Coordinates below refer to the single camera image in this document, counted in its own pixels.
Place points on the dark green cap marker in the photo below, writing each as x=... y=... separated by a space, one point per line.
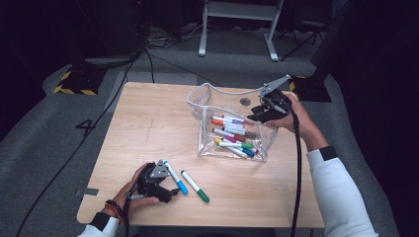
x=203 y=197

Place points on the clear pouch with white trim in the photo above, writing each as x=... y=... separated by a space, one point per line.
x=207 y=149

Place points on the black yellow striped floor plate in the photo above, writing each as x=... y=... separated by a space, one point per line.
x=79 y=82
x=313 y=90

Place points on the light blue cap marker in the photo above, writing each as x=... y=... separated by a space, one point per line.
x=182 y=189

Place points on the magenta cap marker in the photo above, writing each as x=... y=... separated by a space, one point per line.
x=232 y=139

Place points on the black equipment case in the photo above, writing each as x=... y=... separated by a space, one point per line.
x=122 y=26

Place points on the round gray disc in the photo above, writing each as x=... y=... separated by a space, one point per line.
x=245 y=101

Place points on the orange cap marker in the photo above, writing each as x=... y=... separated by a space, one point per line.
x=217 y=122

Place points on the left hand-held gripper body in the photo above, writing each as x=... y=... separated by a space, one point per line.
x=151 y=179

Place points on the black tripod stand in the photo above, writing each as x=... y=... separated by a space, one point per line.
x=311 y=24

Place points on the dark blue cap marker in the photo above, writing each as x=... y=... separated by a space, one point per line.
x=248 y=152

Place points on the person's right hand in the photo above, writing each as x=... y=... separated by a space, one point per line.
x=301 y=118

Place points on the person's left hand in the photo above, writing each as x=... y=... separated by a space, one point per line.
x=126 y=199

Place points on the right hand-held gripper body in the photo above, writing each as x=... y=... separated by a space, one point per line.
x=280 y=103

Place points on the white metal stand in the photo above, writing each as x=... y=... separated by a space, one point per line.
x=242 y=10

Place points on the gray tape piece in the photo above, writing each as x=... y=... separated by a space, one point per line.
x=89 y=191

